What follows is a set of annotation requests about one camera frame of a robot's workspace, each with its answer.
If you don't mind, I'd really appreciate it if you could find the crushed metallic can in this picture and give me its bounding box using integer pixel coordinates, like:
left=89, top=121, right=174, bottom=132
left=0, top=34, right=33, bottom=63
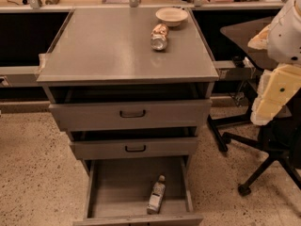
left=150, top=24, right=169, bottom=51

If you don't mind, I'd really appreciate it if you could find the black top drawer handle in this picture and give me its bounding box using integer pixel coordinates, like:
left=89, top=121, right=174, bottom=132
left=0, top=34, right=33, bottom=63
left=119, top=109, right=146, bottom=119

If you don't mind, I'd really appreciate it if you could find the white ceramic bowl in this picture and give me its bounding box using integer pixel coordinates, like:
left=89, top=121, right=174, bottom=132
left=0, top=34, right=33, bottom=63
left=155, top=8, right=188, bottom=27

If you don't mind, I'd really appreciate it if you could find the top grey drawer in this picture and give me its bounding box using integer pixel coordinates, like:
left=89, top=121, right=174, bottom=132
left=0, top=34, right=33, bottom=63
left=50, top=100, right=212, bottom=132

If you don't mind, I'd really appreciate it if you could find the bottom open grey drawer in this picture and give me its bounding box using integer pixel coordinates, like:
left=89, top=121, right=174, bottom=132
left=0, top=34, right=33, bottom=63
left=72, top=156, right=202, bottom=226

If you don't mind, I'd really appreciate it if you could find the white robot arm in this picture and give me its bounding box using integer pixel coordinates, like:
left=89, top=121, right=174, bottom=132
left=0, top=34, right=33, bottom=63
left=247, top=0, right=301, bottom=126

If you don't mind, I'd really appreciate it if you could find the grey drawer cabinet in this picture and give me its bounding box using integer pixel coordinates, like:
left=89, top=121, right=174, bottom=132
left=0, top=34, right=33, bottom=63
left=36, top=7, right=220, bottom=174

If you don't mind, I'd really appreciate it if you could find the grey rail beam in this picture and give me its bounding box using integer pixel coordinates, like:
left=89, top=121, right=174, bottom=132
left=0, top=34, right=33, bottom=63
left=0, top=66, right=40, bottom=88

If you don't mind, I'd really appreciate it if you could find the middle grey drawer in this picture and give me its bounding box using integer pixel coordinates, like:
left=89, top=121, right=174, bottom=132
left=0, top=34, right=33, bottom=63
left=70, top=137, right=198, bottom=160

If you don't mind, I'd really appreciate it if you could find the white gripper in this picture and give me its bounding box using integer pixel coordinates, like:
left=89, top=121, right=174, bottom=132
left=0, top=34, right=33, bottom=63
left=250, top=63, right=301, bottom=125

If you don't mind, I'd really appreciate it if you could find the plastic bottle with label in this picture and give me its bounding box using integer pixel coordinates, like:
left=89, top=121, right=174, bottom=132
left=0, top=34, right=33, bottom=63
left=147, top=175, right=166, bottom=215

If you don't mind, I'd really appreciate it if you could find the black office chair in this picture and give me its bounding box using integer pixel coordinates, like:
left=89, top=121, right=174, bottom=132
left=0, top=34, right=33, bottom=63
left=206, top=16, right=301, bottom=197

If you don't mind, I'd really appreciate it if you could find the black drawer handle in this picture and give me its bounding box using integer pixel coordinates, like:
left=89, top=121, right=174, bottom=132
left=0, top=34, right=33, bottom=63
left=119, top=109, right=146, bottom=119
left=124, top=145, right=147, bottom=153

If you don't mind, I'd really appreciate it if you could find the black middle drawer handle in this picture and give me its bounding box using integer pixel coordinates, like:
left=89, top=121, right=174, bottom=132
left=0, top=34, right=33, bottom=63
left=124, top=145, right=147, bottom=153

